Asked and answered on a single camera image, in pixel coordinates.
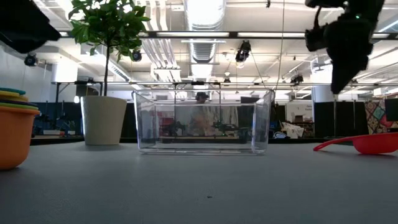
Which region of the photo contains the black room partition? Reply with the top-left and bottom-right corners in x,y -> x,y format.
313,101 -> 369,138

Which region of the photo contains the teal measuring cup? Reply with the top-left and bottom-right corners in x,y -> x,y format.
0,87 -> 27,96

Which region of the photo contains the clear plastic basket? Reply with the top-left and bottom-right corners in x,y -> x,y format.
132,88 -> 276,156

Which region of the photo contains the yellow measuring cup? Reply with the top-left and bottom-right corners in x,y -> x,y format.
0,90 -> 29,102

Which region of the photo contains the person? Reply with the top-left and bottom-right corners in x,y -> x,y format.
188,91 -> 218,138

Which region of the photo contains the green measuring cup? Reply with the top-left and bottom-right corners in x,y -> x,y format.
0,102 -> 40,111

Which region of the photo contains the white plant pot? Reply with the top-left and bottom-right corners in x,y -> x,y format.
80,95 -> 127,146

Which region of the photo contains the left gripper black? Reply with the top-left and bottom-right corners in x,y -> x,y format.
0,0 -> 62,54

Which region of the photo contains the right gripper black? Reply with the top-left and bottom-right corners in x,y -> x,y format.
324,13 -> 379,95

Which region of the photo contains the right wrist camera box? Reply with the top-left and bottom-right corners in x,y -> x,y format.
304,26 -> 328,53

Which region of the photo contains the dark background screen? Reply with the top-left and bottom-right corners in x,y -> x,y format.
384,98 -> 398,122

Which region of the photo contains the silver ventilation duct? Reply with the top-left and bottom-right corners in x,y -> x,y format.
183,0 -> 228,80

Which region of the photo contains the red measuring cup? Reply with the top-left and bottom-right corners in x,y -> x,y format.
313,132 -> 398,156

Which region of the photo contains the colourful patterned cloth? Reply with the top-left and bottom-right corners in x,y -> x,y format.
364,99 -> 398,135

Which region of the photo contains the purple measuring cup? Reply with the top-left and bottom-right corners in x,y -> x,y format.
0,98 -> 38,106

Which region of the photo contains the white bag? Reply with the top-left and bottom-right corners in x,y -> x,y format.
281,121 -> 305,139

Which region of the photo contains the green leafy plant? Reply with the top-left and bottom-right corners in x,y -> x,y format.
68,0 -> 152,96

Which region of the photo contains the orange measuring cup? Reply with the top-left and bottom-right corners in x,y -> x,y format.
0,106 -> 40,170

